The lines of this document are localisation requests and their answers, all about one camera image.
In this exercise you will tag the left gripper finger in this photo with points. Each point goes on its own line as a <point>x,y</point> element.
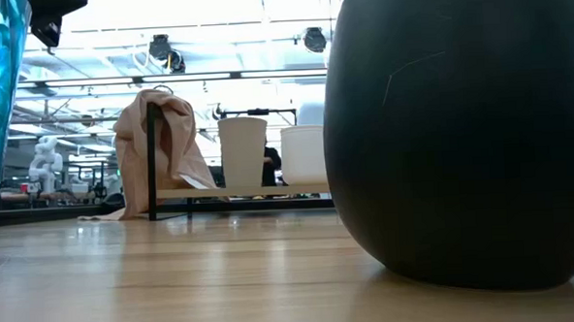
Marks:
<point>52,5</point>

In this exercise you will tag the beige pink cloth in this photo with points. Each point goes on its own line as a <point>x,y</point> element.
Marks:
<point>179,146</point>

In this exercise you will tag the beige ribbed cup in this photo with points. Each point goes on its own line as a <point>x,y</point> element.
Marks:
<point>243,153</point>

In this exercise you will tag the white ceramic mug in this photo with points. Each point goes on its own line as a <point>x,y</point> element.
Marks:
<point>303,155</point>

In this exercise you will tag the large black round vase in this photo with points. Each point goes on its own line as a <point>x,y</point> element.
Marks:
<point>461,148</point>

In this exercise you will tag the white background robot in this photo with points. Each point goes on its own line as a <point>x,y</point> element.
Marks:
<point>44,162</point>

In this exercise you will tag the person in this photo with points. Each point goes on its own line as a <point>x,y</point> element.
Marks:
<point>271,166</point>

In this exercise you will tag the white background panel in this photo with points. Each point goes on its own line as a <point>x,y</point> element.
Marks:
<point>310,114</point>

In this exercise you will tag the black background station frame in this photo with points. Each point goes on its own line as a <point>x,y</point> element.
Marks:
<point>258,112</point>

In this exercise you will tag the wooden shelf black frame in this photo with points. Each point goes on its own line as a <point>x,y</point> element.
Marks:
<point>242,191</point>

